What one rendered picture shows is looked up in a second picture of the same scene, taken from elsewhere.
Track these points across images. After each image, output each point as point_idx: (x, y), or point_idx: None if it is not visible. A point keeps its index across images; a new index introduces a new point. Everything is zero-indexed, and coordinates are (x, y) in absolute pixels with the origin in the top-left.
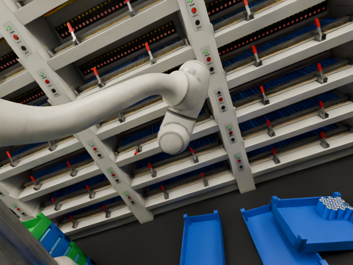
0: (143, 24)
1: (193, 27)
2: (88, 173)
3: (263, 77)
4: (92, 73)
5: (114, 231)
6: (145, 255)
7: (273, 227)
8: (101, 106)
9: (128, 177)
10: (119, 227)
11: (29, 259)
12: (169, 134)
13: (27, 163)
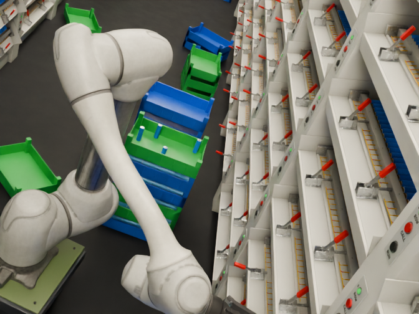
0: (349, 215)
1: (335, 311)
2: (249, 206)
3: None
4: None
5: (205, 271)
6: (144, 309)
7: None
8: (115, 180)
9: (241, 270)
10: (209, 278)
11: (90, 169)
12: (130, 263)
13: (269, 124)
